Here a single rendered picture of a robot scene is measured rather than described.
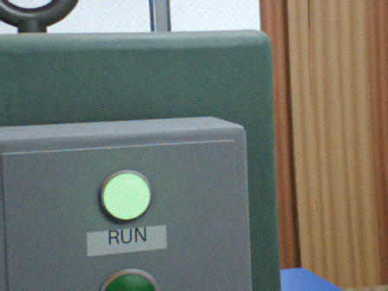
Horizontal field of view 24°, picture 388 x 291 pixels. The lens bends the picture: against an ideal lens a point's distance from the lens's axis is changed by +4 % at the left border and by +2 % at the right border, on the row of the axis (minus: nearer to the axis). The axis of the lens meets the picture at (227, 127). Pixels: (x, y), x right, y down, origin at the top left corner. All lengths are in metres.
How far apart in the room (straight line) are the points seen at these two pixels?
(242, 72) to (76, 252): 0.12
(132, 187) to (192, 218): 0.03
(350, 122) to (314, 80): 0.12
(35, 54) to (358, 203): 1.54
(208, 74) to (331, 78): 1.47
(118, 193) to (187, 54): 0.09
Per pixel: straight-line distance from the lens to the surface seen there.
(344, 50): 1.89
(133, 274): 0.35
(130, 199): 0.34
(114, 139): 0.34
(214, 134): 0.35
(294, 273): 1.43
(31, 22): 0.50
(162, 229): 0.35
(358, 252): 1.92
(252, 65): 0.41
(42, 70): 0.40
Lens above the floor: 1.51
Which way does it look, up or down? 5 degrees down
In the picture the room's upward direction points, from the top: 2 degrees counter-clockwise
